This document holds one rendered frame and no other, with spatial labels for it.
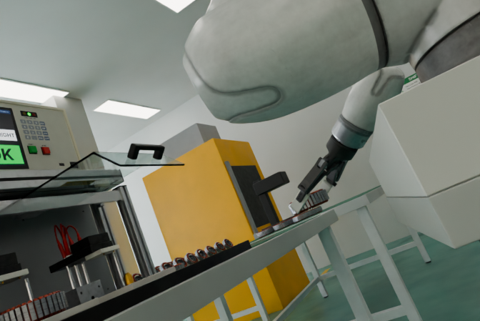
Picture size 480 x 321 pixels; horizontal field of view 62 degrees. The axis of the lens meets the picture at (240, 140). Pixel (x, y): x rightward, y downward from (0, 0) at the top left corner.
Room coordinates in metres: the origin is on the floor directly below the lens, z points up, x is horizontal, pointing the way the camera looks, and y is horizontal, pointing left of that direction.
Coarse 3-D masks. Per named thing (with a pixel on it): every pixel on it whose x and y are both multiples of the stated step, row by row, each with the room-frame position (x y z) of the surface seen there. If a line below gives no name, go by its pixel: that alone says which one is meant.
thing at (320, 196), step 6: (312, 192) 1.08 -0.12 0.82; (318, 192) 1.08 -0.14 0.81; (324, 192) 1.10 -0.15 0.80; (312, 198) 1.08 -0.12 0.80; (318, 198) 1.08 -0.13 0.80; (324, 198) 1.09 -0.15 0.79; (306, 204) 1.08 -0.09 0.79; (312, 204) 1.08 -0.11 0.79; (318, 204) 1.08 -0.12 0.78; (306, 210) 1.18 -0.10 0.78
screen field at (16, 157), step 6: (0, 144) 0.87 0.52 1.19; (0, 150) 0.86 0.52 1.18; (6, 150) 0.88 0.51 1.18; (12, 150) 0.89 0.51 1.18; (18, 150) 0.90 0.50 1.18; (0, 156) 0.86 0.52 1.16; (6, 156) 0.87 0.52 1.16; (12, 156) 0.89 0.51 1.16; (18, 156) 0.90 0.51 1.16; (0, 162) 0.85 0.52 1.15; (6, 162) 0.87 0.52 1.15; (12, 162) 0.88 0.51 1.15; (18, 162) 0.90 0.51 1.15
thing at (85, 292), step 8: (96, 280) 1.00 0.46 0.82; (80, 288) 0.95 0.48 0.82; (88, 288) 0.97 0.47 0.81; (96, 288) 0.99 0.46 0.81; (72, 296) 0.94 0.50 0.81; (80, 296) 0.94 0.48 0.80; (88, 296) 0.96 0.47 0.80; (96, 296) 0.98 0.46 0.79; (72, 304) 0.95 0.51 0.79; (80, 304) 0.94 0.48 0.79
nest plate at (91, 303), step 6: (90, 300) 0.73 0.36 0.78; (96, 300) 0.74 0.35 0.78; (78, 306) 0.70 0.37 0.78; (84, 306) 0.71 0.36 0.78; (90, 306) 0.72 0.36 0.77; (60, 312) 0.67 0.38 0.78; (66, 312) 0.68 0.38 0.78; (72, 312) 0.69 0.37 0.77; (78, 312) 0.70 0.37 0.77; (48, 318) 0.65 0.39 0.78; (54, 318) 0.66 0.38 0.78; (60, 318) 0.67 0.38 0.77
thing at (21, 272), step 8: (0, 256) 0.72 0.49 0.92; (8, 256) 0.73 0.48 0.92; (0, 264) 0.72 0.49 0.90; (8, 264) 0.73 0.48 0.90; (16, 264) 0.74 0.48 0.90; (0, 272) 0.71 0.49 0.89; (8, 272) 0.73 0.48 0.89; (16, 272) 0.72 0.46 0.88; (24, 272) 0.73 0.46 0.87; (0, 280) 0.69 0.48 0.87; (8, 280) 0.72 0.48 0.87
